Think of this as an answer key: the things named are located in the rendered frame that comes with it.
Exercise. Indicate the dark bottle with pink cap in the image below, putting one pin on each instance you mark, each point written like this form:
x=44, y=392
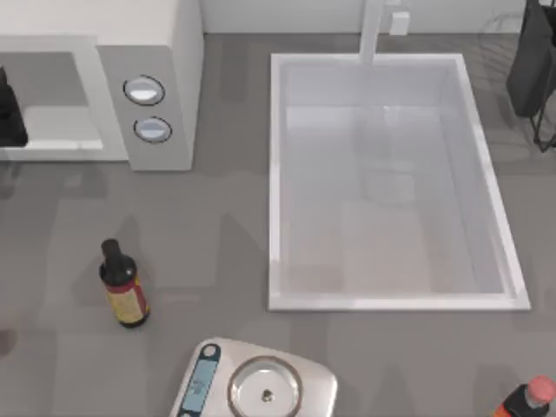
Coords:
x=527, y=397

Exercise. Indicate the pale microwave oven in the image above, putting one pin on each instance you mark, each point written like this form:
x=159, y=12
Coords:
x=147, y=52

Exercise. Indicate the round microwave knob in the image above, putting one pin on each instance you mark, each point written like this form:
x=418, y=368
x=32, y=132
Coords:
x=143, y=90
x=152, y=129

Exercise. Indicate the white sink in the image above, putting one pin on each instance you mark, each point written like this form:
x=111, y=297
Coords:
x=382, y=182

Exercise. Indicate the silver kitchen scale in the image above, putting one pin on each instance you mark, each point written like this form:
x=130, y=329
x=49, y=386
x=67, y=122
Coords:
x=260, y=382

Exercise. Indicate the tall white tap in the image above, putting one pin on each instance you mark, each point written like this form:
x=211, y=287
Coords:
x=372, y=30

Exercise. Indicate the dark brown bottle yellow label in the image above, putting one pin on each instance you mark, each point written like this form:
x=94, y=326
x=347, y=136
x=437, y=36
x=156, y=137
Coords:
x=123, y=286

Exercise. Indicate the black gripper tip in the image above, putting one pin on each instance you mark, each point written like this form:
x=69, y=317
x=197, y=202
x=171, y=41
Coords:
x=9, y=115

